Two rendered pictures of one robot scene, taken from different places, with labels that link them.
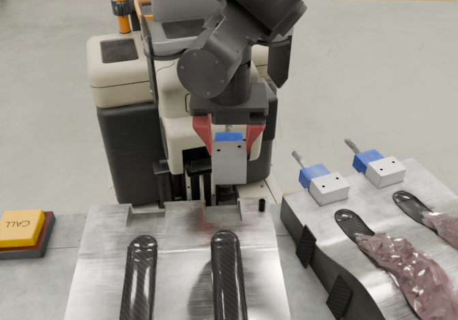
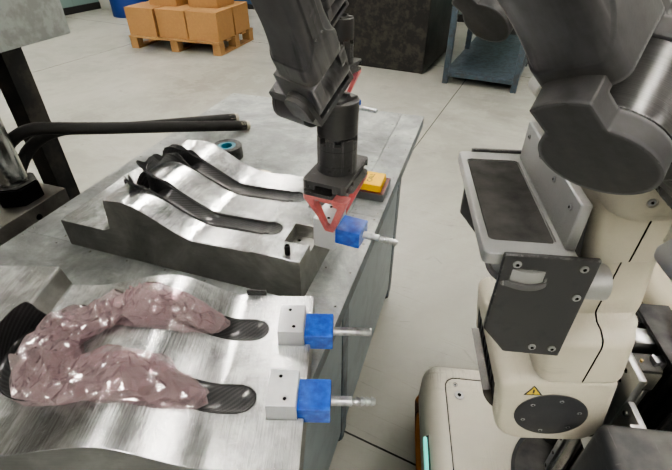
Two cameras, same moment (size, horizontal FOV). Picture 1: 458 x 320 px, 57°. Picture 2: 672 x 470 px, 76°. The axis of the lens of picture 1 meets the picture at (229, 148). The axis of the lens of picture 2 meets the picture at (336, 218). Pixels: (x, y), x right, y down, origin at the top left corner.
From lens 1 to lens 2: 0.87 m
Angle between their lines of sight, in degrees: 83
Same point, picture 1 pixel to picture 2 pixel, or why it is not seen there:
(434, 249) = (159, 339)
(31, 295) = not seen: hidden behind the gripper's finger
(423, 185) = (244, 439)
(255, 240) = (262, 241)
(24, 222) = (371, 179)
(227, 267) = (255, 228)
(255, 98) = (321, 177)
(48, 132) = not seen: outside the picture
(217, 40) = not seen: hidden behind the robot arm
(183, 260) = (273, 210)
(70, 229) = (369, 207)
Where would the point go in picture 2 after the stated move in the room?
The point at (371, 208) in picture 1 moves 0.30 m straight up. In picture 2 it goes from (252, 357) to (217, 159)
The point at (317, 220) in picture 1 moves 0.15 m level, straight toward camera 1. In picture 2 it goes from (269, 307) to (208, 265)
